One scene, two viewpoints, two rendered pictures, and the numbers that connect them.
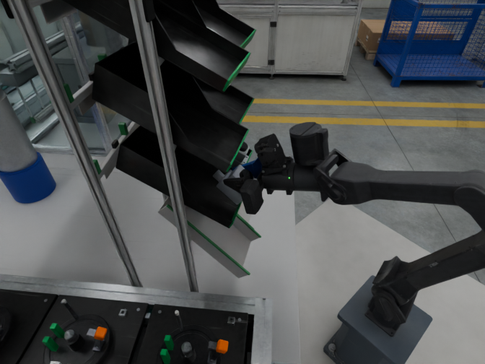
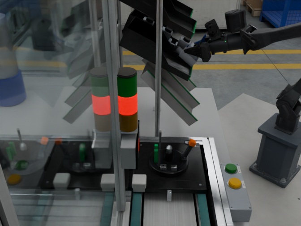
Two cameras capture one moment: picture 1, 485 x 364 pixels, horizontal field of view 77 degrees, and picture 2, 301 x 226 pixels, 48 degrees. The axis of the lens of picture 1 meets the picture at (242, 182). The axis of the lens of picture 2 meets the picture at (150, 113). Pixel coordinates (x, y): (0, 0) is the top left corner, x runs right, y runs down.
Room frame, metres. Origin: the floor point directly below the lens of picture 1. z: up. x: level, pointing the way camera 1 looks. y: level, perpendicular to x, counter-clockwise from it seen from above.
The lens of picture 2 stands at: (-0.62, 0.26, 1.76)
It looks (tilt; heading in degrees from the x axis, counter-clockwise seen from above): 33 degrees down; 355
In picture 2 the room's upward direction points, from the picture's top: straight up
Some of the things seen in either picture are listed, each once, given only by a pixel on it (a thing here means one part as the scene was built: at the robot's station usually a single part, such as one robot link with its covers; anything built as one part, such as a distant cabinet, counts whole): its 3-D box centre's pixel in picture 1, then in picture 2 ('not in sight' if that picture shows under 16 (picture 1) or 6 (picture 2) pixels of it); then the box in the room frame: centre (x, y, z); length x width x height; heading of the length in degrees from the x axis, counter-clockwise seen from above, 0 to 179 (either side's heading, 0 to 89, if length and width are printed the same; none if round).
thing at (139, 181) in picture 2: not in sight; (139, 183); (0.17, 0.22, 0.97); 0.05 x 0.05 x 0.04; 84
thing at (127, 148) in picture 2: not in sight; (127, 115); (0.08, 0.25, 1.29); 0.12 x 0.05 x 0.25; 174
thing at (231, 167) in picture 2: not in sight; (230, 169); (0.22, -0.10, 0.96); 0.04 x 0.04 x 0.02
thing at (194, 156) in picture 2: (190, 361); (168, 165); (0.26, 0.12, 0.96); 0.24 x 0.24 x 0.02; 84
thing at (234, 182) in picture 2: not in sight; (234, 184); (0.15, -0.09, 0.96); 0.04 x 0.04 x 0.02
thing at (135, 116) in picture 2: not in sight; (127, 118); (0.08, 0.25, 1.28); 0.05 x 0.05 x 0.05
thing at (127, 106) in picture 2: not in sight; (126, 101); (0.08, 0.25, 1.33); 0.05 x 0.05 x 0.05
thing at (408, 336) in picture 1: (372, 335); (280, 149); (0.31, -0.31, 0.96); 0.15 x 0.15 x 0.20; 42
